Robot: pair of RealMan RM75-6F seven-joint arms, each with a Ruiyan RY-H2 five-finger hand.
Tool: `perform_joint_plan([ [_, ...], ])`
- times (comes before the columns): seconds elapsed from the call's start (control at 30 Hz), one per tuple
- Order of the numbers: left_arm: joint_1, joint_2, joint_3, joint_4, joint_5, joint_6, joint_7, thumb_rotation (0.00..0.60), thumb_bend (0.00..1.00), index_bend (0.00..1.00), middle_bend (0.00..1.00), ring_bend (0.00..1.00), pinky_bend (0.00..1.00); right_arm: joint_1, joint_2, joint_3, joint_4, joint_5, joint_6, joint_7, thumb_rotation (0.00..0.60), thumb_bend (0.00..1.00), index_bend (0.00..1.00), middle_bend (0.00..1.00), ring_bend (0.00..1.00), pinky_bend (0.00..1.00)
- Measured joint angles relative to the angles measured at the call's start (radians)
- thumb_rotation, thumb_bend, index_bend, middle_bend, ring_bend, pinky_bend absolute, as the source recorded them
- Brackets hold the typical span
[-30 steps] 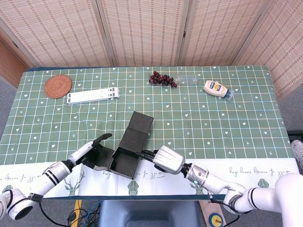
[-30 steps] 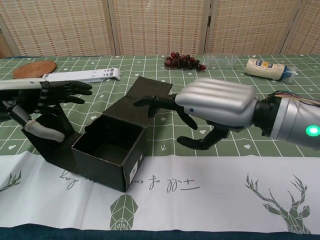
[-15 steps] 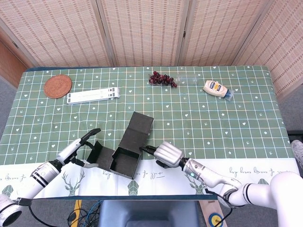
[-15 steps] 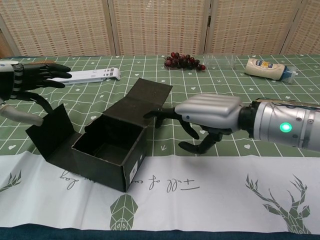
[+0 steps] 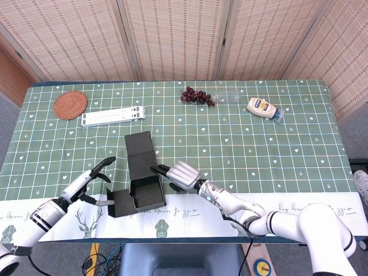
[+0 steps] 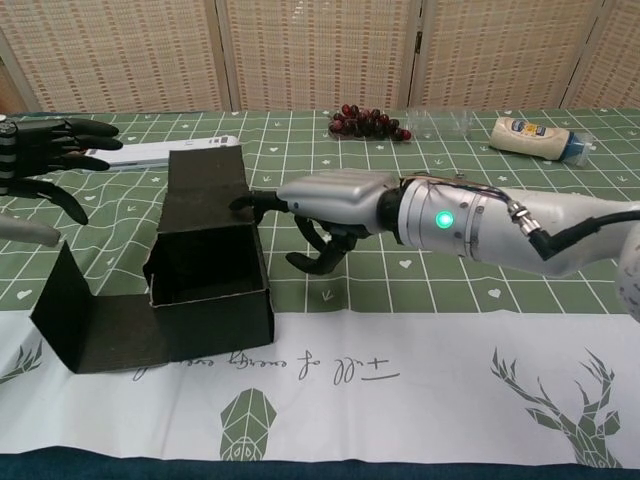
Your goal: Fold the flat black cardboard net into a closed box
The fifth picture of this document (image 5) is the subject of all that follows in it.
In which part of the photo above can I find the round woven rattan coaster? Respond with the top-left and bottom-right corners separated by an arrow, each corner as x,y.
53,90 -> 89,120

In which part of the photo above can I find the mayonnaise squeeze bottle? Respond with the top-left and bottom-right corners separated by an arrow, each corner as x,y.
246,97 -> 284,124

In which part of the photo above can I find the bunch of red grapes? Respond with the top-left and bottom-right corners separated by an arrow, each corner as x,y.
180,86 -> 216,107

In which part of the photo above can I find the blue cable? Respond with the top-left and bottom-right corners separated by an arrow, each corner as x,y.
102,244 -> 123,276

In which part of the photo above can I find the green checked deer tablecloth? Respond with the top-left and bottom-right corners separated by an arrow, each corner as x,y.
0,80 -> 366,242

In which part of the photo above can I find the white folding laptop stand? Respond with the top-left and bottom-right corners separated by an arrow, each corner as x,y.
80,105 -> 146,127

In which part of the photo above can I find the wooden board with yellow disc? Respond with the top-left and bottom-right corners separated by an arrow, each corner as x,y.
243,243 -> 277,276

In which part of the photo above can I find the grey sneaker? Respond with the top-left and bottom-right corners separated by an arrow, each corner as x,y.
353,169 -> 368,206

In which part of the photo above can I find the brown wooden door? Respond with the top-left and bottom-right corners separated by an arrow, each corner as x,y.
0,47 -> 34,107

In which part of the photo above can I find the black cable bundle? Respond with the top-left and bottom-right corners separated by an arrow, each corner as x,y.
82,250 -> 121,276

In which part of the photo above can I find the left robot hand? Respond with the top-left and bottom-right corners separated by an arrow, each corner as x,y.
60,156 -> 117,207

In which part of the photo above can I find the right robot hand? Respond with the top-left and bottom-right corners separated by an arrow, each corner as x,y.
149,160 -> 201,193

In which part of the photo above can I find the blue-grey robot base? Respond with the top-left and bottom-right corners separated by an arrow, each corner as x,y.
119,243 -> 244,276

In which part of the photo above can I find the black cardboard box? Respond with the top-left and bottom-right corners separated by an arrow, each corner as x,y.
106,131 -> 167,219

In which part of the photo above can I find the black furniture piece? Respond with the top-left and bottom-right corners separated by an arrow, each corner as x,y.
349,158 -> 368,175

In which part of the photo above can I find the woven bamboo screen panel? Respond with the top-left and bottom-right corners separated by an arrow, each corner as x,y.
0,0 -> 140,83
283,0 -> 368,123
116,0 -> 232,82
214,0 -> 336,81

